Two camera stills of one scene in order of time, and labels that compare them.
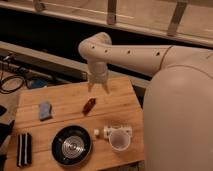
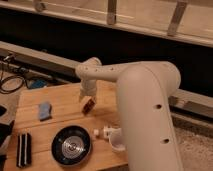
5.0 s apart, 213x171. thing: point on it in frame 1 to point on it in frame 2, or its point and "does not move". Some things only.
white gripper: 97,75 to 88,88
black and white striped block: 24,149 does not move
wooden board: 70,128 does not move
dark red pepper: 88,107 does not move
